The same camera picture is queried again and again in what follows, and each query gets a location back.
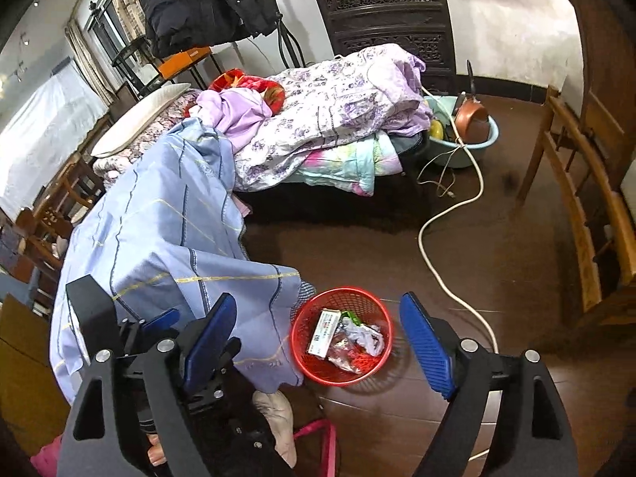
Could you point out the red plastic trash basket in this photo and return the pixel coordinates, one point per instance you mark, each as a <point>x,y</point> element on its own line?
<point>341,336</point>

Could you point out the person's left hand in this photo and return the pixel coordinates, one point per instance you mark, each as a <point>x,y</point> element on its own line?
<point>156,452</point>

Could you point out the blue checked bed sheet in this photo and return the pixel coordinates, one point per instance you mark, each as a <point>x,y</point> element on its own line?
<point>167,235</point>

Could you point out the red blanket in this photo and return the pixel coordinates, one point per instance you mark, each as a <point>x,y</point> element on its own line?
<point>272,92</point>

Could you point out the pastel green pink blanket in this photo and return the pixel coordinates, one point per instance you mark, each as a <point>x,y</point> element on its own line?
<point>352,167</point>

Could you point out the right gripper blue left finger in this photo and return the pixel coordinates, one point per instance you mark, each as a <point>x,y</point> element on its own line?
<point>204,342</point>

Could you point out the wooden chair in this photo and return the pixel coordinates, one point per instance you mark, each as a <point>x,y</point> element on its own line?
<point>590,149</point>

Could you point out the brown pot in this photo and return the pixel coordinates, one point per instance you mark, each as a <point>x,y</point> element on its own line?
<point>471,121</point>

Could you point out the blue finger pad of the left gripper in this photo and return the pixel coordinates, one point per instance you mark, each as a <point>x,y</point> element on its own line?
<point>161,323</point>

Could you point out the dark carved wooden cabinet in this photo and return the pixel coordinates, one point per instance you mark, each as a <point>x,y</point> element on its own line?
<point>422,27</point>

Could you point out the black hanging jacket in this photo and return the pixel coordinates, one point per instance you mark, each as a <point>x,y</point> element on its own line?
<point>173,26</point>

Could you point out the blue plastic basin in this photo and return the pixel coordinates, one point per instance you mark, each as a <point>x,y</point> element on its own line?
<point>450,149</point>

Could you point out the orange box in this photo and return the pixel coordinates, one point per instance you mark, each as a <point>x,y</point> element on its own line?
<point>183,61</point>

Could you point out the white plastic cover sheet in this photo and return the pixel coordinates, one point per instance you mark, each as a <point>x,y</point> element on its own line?
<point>43,134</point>

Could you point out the lilac garment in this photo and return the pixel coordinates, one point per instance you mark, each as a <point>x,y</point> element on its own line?
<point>236,113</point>

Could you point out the purple floral quilt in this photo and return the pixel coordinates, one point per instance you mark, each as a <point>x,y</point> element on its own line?
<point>333,103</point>

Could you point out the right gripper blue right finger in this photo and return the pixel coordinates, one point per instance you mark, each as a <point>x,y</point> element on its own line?
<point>436,361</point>

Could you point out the white pillow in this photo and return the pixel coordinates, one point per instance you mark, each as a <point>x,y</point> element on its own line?
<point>136,119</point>

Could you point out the pink floral folded quilt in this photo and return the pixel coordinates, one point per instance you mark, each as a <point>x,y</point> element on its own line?
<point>110,168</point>

